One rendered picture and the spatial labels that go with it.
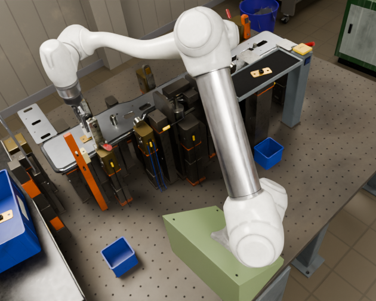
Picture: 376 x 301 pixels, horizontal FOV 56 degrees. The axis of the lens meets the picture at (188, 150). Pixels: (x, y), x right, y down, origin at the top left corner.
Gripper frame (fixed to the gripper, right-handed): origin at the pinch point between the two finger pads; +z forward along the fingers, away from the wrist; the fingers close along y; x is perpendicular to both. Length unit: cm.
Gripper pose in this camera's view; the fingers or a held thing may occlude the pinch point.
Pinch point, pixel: (86, 129)
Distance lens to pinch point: 158.2
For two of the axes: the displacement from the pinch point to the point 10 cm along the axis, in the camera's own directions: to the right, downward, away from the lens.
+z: 0.9, 6.7, 7.4
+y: -6.0, -5.6, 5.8
